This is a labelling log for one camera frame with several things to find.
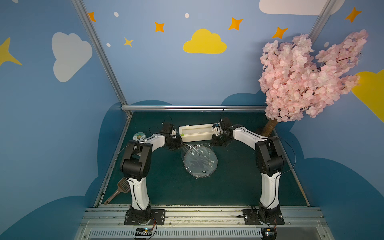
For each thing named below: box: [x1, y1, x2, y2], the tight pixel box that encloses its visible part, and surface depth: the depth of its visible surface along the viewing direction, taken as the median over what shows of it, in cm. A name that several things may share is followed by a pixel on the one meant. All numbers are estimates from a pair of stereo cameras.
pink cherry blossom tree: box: [259, 29, 369, 138], surface depth 67 cm
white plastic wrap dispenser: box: [179, 123, 215, 143], surface depth 104 cm
